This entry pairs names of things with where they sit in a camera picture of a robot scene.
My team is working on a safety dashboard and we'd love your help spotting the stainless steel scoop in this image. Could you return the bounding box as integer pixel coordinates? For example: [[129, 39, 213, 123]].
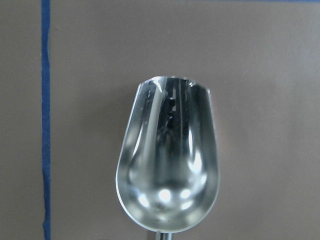
[[115, 76, 220, 240]]

